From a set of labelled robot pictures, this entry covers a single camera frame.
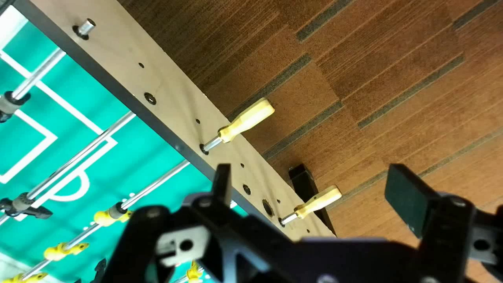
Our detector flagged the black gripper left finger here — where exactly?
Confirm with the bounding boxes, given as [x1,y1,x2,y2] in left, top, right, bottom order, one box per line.
[212,164,231,204]

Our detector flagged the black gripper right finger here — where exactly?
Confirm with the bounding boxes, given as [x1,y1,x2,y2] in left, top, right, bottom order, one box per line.
[385,164,440,238]

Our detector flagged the foosball rod with wooden handle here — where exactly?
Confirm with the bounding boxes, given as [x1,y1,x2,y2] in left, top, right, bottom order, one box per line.
[0,186,344,280]

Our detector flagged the foosball table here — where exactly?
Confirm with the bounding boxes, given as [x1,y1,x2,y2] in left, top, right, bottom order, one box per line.
[0,0,337,283]

